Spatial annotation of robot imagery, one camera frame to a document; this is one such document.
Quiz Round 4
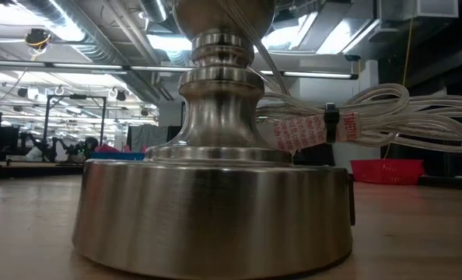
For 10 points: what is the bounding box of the blue bin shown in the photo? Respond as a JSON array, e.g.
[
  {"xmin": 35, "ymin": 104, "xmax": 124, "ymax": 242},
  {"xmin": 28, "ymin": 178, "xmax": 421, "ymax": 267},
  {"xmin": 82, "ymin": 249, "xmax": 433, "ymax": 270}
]
[{"xmin": 89, "ymin": 151, "xmax": 146, "ymax": 162}]

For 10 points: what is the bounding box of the background robot with green lights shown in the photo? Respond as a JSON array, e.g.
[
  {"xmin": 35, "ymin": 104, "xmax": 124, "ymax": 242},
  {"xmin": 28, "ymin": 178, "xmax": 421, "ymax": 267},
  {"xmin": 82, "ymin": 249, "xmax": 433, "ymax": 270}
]
[{"xmin": 20, "ymin": 132, "xmax": 85, "ymax": 163}]

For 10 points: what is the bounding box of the brushed metal lamp base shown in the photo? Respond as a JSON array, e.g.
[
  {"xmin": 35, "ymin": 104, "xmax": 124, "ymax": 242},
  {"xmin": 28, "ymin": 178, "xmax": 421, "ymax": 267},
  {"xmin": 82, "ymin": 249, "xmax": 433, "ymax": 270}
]
[{"xmin": 72, "ymin": 0, "xmax": 355, "ymax": 280}]

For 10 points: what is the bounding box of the person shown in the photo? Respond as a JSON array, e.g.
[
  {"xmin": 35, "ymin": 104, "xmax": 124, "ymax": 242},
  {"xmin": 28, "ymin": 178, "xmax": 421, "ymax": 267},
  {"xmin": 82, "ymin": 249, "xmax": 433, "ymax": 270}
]
[{"xmin": 83, "ymin": 136, "xmax": 100, "ymax": 153}]

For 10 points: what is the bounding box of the grey hanging cloth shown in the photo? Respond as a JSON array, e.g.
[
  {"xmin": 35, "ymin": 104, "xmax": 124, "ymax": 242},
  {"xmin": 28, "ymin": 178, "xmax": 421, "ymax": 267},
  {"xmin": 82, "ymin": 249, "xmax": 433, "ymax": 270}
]
[{"xmin": 126, "ymin": 124, "xmax": 182, "ymax": 154}]

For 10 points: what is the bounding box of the black metal frame stand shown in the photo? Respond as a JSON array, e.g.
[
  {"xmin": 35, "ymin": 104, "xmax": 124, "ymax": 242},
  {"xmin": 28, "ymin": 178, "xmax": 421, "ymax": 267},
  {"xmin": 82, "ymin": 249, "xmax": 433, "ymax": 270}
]
[{"xmin": 41, "ymin": 94, "xmax": 108, "ymax": 156}]

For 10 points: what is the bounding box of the pink background item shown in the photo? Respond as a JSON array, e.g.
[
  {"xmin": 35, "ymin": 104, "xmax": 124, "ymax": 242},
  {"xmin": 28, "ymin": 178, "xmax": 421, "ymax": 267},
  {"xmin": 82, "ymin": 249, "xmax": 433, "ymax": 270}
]
[{"xmin": 94, "ymin": 143, "xmax": 149, "ymax": 154}]

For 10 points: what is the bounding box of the black cable tie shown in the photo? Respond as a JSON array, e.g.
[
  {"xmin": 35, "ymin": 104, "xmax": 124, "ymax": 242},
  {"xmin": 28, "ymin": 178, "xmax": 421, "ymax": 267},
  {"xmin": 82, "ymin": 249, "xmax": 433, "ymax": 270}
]
[{"xmin": 323, "ymin": 102, "xmax": 340, "ymax": 144}]

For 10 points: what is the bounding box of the red plastic basket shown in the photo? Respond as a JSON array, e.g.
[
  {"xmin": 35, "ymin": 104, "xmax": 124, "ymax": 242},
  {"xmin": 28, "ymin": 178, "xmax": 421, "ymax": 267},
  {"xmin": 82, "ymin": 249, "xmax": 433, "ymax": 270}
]
[{"xmin": 349, "ymin": 158, "xmax": 425, "ymax": 186}]

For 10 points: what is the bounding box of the yellow hanging cable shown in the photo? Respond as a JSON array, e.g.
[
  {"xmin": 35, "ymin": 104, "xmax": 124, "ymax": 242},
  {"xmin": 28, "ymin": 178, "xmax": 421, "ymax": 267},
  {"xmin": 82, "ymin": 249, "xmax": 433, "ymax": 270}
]
[{"xmin": 401, "ymin": 15, "xmax": 415, "ymax": 90}]

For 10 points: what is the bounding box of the white red-printed safety tag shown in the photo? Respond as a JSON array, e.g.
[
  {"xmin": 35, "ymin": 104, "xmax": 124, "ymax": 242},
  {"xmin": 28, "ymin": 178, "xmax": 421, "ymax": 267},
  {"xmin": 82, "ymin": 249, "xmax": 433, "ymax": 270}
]
[{"xmin": 269, "ymin": 111, "xmax": 362, "ymax": 153}]

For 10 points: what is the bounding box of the bundled clear lamp cord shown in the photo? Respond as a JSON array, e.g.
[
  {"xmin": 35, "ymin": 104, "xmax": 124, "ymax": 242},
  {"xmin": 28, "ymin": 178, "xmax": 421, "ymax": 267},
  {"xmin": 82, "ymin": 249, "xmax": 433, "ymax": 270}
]
[{"xmin": 219, "ymin": 0, "xmax": 462, "ymax": 175}]

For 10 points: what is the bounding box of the wooden background table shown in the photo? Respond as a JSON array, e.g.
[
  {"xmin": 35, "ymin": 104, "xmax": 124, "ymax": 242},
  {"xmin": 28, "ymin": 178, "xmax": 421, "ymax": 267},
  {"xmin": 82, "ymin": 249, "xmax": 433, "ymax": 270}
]
[{"xmin": 0, "ymin": 160, "xmax": 85, "ymax": 180}]

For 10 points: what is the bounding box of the black ceiling camera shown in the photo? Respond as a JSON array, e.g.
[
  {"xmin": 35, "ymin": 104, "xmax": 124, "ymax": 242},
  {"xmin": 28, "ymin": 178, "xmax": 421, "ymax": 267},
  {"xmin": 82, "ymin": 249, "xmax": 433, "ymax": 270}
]
[{"xmin": 23, "ymin": 27, "xmax": 53, "ymax": 51}]

